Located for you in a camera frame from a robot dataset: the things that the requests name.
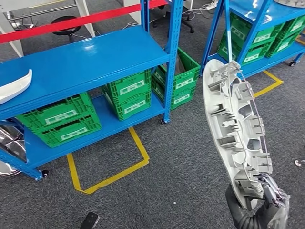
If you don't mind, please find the white power strip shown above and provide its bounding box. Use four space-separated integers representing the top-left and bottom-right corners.
205 0 219 10

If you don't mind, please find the blue metal shelf rack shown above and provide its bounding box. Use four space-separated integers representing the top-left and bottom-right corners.
0 0 184 181
200 0 305 80

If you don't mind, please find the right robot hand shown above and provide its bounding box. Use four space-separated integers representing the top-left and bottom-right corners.
224 173 291 229

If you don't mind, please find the white table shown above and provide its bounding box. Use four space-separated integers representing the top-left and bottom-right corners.
0 0 96 58

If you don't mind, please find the grey wheel hubcap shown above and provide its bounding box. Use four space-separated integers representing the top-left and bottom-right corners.
203 59 273 211
273 0 305 9

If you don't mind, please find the yellow floor tape rectangle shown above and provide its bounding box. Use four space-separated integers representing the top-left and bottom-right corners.
66 127 150 195

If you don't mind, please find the black flat device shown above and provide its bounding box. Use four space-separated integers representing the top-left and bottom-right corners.
79 211 100 229

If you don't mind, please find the chrome car part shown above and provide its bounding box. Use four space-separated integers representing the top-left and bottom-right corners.
0 125 27 177

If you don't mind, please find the white plastic trim part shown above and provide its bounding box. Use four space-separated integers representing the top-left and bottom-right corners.
0 69 32 105

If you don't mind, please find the red barrier tape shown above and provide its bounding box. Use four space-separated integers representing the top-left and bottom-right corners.
0 0 167 44

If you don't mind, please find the black office chair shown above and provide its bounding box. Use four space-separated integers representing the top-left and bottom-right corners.
152 6 194 34

